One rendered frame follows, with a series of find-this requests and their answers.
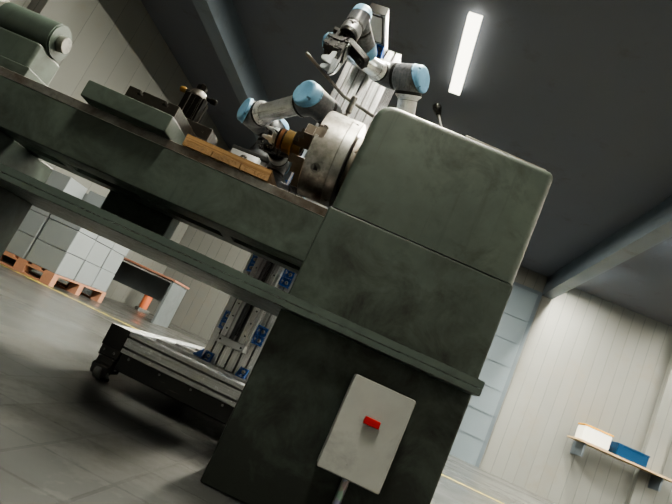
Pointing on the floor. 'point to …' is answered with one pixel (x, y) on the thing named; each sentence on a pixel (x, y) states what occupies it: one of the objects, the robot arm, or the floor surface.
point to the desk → (170, 298)
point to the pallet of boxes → (65, 247)
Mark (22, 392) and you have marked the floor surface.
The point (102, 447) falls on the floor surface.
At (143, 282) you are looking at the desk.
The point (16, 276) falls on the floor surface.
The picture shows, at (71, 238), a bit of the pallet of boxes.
